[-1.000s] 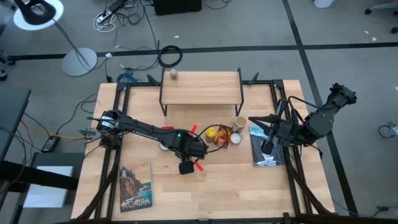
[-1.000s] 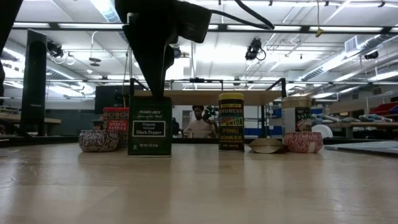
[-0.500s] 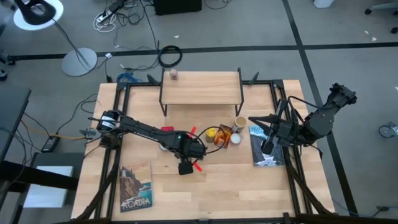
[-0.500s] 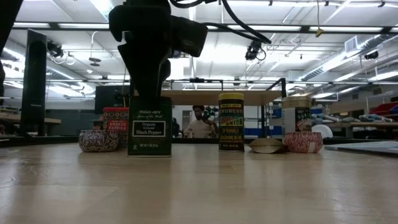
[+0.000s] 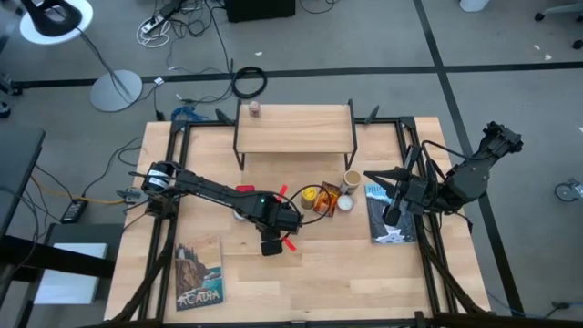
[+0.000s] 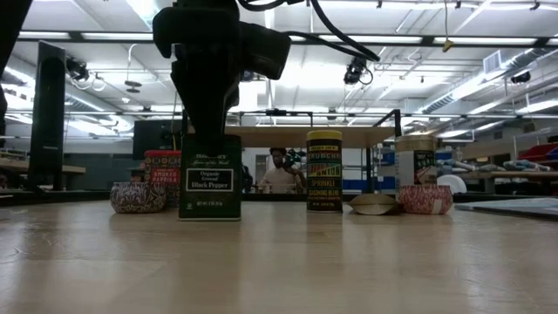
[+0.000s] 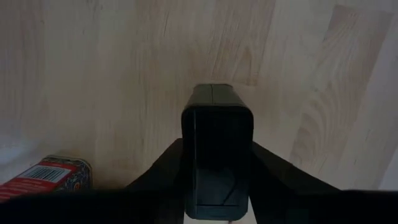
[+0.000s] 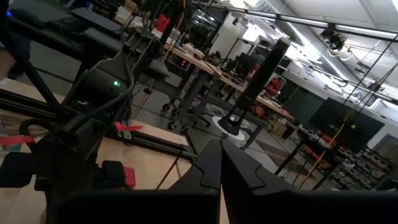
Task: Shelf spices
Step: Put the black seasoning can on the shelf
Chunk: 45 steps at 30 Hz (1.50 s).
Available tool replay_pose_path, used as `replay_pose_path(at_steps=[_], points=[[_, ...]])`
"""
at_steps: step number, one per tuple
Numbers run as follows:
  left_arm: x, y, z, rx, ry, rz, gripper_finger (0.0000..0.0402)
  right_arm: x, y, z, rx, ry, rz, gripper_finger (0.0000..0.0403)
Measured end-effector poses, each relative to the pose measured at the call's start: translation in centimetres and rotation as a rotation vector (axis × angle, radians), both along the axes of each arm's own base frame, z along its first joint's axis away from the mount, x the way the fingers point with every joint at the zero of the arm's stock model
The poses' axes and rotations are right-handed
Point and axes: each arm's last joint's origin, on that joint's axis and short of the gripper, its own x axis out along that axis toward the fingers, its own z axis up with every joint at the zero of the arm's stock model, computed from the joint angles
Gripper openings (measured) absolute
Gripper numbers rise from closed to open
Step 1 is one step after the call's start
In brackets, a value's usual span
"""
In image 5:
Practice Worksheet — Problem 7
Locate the Acadia poster book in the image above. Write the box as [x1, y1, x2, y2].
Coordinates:
[174, 234, 225, 313]

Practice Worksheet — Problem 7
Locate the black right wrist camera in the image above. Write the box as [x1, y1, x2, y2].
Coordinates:
[383, 184, 404, 227]

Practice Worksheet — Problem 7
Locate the grey chair base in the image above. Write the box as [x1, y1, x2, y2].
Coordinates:
[535, 0, 583, 50]

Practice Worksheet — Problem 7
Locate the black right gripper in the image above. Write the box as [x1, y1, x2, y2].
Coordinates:
[363, 167, 434, 215]

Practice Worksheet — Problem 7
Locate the white floor object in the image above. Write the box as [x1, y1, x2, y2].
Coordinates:
[458, 0, 492, 14]

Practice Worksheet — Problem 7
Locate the tan-lidded white spice canister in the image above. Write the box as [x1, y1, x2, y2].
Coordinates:
[340, 169, 363, 196]

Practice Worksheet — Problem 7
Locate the black flat bar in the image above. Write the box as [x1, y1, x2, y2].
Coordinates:
[0, 234, 115, 280]

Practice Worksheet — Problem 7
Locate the black power adapter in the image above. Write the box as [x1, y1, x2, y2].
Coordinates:
[60, 199, 89, 224]

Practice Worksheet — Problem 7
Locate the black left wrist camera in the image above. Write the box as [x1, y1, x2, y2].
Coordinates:
[261, 239, 283, 257]

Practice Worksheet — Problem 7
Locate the black desk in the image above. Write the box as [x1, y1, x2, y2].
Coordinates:
[0, 127, 46, 238]

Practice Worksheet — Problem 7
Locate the black box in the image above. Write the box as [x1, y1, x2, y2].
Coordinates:
[225, 0, 297, 24]

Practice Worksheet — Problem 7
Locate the coiled black cable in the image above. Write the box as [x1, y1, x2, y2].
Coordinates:
[230, 66, 269, 100]

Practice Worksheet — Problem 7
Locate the yellow cable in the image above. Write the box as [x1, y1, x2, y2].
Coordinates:
[29, 175, 127, 206]

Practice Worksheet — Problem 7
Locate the yellow-lidded dark spice jar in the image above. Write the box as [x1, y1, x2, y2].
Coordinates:
[300, 185, 319, 210]

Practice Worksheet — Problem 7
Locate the white power strip with cable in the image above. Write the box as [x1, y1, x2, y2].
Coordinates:
[136, 13, 172, 49]

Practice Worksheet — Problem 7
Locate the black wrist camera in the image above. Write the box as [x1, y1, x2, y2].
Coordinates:
[261, 239, 283, 257]
[383, 184, 404, 227]

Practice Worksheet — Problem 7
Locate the floor lamp with round base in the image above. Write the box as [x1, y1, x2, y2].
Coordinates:
[18, 0, 144, 114]

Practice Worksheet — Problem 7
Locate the grey caster wheel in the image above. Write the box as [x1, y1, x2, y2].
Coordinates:
[554, 178, 583, 203]

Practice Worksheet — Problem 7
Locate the Yellowstone poster book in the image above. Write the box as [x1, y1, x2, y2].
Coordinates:
[364, 182, 418, 245]

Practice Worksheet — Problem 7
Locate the black aluminium table frame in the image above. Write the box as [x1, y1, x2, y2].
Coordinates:
[108, 105, 493, 328]

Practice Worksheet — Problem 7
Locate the blue cable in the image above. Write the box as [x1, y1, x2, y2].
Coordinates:
[170, 105, 207, 123]

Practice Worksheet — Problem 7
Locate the white cabinet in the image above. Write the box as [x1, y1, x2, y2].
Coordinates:
[34, 222, 124, 305]

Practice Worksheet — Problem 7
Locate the orange spice pouch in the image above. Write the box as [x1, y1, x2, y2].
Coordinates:
[314, 180, 346, 218]

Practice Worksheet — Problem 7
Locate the wooden shelf with black frame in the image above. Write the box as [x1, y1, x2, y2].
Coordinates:
[232, 98, 359, 172]

